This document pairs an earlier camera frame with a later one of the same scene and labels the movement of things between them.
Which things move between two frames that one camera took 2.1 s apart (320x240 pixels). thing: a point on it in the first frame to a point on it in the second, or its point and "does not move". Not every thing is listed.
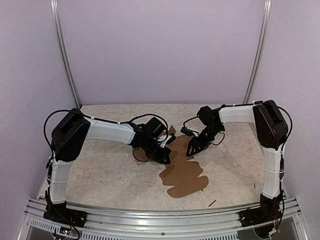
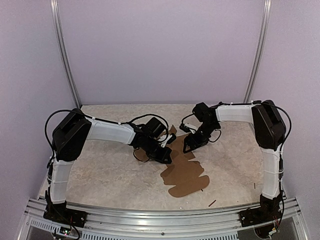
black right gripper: x=194 y=142 to x=192 y=147
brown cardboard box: x=184 y=175 does not move
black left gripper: x=161 y=158 does not move
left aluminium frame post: x=54 y=4 does not move
